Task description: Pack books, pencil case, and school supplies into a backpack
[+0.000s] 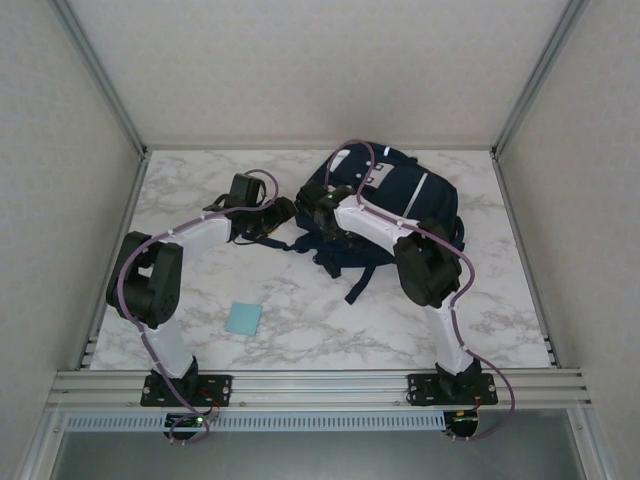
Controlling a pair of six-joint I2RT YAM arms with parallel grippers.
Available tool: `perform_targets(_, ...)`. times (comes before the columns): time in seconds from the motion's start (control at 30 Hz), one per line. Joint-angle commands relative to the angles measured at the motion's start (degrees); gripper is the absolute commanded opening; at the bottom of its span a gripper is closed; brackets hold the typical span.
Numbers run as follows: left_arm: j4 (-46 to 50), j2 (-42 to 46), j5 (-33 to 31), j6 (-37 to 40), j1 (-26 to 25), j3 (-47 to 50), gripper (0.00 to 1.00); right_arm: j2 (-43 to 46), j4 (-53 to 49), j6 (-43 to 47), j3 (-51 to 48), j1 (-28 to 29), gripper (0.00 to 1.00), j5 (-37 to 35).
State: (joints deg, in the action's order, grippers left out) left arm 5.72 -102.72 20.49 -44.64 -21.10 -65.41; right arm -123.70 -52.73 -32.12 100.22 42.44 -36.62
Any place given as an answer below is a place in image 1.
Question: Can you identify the navy blue backpack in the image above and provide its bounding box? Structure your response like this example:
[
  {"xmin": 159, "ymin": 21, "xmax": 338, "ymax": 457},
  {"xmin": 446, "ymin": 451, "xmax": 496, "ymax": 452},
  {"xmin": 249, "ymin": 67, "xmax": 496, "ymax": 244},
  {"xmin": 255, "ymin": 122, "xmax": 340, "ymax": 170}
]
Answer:
[{"xmin": 279, "ymin": 144, "xmax": 467, "ymax": 307}]

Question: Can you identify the slotted grey cable duct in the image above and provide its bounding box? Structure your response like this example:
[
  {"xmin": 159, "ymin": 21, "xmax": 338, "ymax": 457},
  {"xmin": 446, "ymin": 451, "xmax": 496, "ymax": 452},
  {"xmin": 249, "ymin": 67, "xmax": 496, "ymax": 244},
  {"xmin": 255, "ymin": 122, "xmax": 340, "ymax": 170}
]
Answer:
[{"xmin": 64, "ymin": 411, "xmax": 447, "ymax": 433}]

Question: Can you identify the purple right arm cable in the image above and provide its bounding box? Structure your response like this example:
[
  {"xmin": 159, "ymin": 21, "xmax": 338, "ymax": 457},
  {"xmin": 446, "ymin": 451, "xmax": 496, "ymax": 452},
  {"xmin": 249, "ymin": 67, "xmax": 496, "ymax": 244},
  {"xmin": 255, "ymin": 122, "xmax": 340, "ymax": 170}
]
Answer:
[{"xmin": 323, "ymin": 138, "xmax": 517, "ymax": 444}]

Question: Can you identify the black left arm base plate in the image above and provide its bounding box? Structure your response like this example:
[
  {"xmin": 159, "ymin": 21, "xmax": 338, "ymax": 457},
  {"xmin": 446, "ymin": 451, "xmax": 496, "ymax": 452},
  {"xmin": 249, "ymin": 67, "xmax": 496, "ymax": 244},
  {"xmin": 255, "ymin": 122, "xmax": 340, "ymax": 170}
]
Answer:
[{"xmin": 140, "ymin": 373, "xmax": 234, "ymax": 407}]

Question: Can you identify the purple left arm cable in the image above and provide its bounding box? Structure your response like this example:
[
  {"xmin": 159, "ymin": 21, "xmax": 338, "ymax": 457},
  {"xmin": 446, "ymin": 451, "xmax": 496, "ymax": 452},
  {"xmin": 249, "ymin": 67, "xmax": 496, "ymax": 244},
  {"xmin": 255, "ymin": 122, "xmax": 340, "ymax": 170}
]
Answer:
[{"xmin": 113, "ymin": 169, "xmax": 280, "ymax": 446}]

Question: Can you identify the aluminium table side rail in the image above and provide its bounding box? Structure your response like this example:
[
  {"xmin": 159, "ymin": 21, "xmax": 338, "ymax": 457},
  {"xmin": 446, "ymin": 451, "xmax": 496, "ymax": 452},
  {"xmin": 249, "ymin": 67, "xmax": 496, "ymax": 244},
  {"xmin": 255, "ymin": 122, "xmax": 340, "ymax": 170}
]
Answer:
[
  {"xmin": 492, "ymin": 149, "xmax": 560, "ymax": 369},
  {"xmin": 77, "ymin": 149, "xmax": 151, "ymax": 371}
]

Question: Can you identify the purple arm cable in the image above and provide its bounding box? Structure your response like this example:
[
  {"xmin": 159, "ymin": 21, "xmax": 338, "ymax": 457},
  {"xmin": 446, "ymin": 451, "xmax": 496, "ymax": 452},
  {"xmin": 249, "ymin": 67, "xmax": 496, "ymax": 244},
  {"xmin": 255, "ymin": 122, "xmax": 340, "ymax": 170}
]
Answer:
[
  {"xmin": 113, "ymin": 169, "xmax": 280, "ymax": 446},
  {"xmin": 323, "ymin": 138, "xmax": 517, "ymax": 444}
]

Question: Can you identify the small controller board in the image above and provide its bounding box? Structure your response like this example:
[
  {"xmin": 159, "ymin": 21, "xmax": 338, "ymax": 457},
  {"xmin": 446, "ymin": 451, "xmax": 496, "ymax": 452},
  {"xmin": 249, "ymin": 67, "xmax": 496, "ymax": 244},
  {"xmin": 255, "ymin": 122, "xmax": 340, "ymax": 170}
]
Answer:
[
  {"xmin": 446, "ymin": 409, "xmax": 480, "ymax": 432},
  {"xmin": 166, "ymin": 412, "xmax": 209, "ymax": 430}
]

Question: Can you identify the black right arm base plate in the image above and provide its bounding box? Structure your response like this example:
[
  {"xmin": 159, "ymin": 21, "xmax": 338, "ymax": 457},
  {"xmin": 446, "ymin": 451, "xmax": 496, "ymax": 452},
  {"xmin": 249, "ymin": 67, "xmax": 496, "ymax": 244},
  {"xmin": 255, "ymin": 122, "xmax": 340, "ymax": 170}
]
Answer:
[{"xmin": 407, "ymin": 372, "xmax": 500, "ymax": 407}]

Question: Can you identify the aluminium frame post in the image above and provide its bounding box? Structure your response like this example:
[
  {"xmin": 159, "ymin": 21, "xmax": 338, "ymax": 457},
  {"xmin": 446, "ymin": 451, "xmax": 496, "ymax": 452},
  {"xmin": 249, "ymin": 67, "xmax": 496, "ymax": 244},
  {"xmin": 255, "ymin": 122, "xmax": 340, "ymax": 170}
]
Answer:
[
  {"xmin": 490, "ymin": 0, "xmax": 592, "ymax": 160},
  {"xmin": 47, "ymin": 0, "xmax": 151, "ymax": 160}
]

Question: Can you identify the light blue sticky note pad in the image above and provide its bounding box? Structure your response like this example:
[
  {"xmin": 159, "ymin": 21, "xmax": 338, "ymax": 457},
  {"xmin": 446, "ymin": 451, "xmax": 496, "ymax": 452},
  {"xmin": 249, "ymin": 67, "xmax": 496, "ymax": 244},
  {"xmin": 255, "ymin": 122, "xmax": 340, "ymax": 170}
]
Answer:
[{"xmin": 223, "ymin": 301, "xmax": 264, "ymax": 335}]

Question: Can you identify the aluminium mounting rail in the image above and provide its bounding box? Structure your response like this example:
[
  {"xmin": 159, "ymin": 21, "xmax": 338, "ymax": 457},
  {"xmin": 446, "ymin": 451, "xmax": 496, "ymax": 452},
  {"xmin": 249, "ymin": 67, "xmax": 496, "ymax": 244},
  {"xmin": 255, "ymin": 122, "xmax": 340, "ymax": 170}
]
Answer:
[{"xmin": 49, "ymin": 368, "xmax": 592, "ymax": 414}]

